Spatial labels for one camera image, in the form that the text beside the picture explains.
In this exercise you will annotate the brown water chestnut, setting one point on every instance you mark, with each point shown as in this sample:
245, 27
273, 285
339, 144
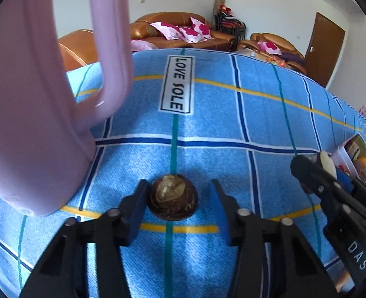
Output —
173, 201

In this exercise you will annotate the half-peeled water chestnut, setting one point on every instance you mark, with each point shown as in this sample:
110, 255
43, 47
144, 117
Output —
328, 163

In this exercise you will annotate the white plastic cup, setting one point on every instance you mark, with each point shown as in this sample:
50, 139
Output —
342, 160

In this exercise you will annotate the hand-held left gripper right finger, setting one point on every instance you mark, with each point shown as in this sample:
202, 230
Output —
222, 214

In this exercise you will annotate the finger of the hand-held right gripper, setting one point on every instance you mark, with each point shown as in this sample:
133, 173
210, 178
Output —
345, 183
307, 170

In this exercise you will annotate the brown leather three-seat sofa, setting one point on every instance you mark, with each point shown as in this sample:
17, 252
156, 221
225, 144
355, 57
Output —
170, 17

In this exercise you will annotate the wooden coffee table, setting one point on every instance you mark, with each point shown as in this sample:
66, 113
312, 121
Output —
248, 51

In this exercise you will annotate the brown leather armchair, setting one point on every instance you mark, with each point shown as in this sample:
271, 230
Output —
276, 37

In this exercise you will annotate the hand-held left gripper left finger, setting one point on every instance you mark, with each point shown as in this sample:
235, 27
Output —
137, 214

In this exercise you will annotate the orange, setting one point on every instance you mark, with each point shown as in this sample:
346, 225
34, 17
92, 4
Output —
363, 163

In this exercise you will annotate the pile of colourful snacks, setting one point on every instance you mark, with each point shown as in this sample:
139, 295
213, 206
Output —
276, 61

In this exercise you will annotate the blue plaid blanket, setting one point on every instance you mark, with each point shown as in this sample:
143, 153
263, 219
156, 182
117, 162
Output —
232, 124

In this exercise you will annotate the person's right hand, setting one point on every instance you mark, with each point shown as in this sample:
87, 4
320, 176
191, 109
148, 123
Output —
344, 283

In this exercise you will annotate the purple cloth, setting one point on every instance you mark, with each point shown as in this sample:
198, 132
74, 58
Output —
293, 57

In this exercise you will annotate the brown wooden door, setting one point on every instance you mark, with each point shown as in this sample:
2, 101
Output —
325, 49

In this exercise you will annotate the stacked black chairs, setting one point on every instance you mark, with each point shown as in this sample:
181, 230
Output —
232, 23

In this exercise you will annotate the pink floral cloth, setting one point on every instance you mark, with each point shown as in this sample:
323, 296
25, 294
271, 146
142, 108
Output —
142, 46

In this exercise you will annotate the pink plastic jug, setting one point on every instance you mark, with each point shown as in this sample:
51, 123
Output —
31, 99

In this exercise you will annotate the pink floral pillow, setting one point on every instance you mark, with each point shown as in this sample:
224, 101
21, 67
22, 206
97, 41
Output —
201, 28
167, 30
269, 47
189, 34

